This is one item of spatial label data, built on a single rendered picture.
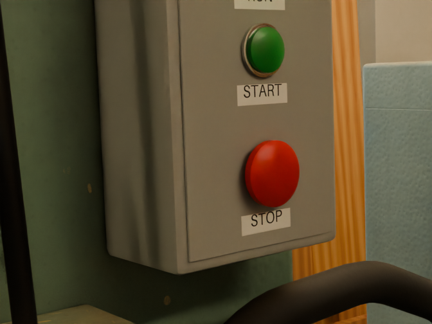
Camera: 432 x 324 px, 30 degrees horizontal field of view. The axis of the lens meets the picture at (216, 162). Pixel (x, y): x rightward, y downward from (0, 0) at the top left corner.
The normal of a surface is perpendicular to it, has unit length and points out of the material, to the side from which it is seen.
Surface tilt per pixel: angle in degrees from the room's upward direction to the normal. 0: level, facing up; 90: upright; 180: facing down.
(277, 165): 90
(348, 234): 87
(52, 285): 90
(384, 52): 90
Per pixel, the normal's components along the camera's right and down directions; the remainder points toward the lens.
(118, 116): -0.78, 0.10
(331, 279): 0.28, -0.83
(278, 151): 0.60, -0.09
